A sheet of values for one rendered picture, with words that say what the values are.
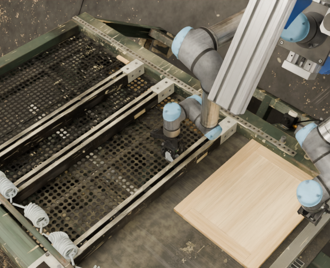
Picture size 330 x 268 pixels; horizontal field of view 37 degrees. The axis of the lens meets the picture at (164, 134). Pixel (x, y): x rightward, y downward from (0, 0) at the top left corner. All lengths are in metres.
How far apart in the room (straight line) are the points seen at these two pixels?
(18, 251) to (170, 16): 2.33
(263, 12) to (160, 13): 2.75
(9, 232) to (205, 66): 1.04
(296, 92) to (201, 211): 1.40
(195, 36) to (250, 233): 0.86
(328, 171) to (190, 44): 0.65
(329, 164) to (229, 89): 0.48
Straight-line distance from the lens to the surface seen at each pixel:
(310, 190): 1.53
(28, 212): 2.03
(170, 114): 2.05
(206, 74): 1.75
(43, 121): 2.53
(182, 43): 1.79
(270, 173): 2.34
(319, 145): 1.56
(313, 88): 3.28
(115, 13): 4.19
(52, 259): 2.00
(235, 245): 2.10
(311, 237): 2.15
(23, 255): 2.05
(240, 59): 1.19
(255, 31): 1.18
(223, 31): 1.88
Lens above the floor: 3.08
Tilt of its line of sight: 53 degrees down
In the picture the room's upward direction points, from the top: 98 degrees counter-clockwise
